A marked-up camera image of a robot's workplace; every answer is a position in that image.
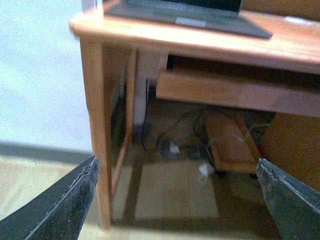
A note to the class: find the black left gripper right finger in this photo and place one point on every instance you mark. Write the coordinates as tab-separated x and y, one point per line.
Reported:
294	206

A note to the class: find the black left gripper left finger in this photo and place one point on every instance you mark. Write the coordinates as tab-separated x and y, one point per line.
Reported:
59	212

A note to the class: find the wooden pull-out keyboard tray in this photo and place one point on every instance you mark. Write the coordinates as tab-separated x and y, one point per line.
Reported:
237	85

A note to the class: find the white power adapter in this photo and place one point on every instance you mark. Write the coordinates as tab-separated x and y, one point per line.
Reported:
206	170

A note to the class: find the power strip with white plug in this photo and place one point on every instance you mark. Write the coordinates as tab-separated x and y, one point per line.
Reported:
170	149

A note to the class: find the wooden desk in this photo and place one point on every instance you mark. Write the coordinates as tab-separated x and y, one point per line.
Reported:
110	45

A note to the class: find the white round desk grommet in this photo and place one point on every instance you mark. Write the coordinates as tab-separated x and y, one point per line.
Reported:
298	20

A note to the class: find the grey open laptop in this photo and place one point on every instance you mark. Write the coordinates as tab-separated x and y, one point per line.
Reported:
216	15

